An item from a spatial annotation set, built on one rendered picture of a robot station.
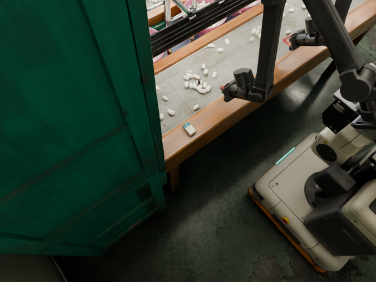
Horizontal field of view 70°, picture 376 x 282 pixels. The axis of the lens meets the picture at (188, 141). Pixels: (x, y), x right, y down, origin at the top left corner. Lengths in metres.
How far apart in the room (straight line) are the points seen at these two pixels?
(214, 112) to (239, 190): 0.83
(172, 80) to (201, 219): 0.97
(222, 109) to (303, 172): 0.78
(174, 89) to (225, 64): 0.32
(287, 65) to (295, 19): 0.38
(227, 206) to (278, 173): 0.43
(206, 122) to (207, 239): 0.90
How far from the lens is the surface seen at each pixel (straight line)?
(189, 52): 1.50
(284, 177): 1.79
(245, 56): 1.56
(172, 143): 1.21
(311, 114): 2.42
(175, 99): 1.35
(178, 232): 1.88
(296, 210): 1.77
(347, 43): 0.91
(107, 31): 0.44
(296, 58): 1.61
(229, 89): 1.18
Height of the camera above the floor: 1.88
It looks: 66 degrees down
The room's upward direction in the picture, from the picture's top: 5 degrees clockwise
